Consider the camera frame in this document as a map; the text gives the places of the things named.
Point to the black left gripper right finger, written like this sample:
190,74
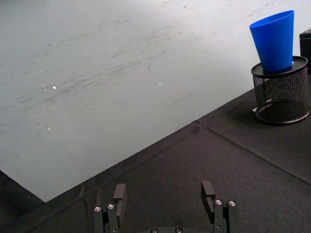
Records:
215,208

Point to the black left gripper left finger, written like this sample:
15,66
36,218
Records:
119,205

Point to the black table cloth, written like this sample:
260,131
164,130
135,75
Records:
194,179

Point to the black mesh pen holder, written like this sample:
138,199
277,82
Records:
281,97

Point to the blue plastic cup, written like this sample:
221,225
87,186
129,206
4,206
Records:
274,43

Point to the black box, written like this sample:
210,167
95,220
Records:
305,43

